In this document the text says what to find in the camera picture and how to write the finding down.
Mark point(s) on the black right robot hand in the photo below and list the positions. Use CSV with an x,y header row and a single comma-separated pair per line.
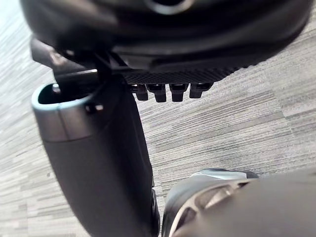
x,y
98,148

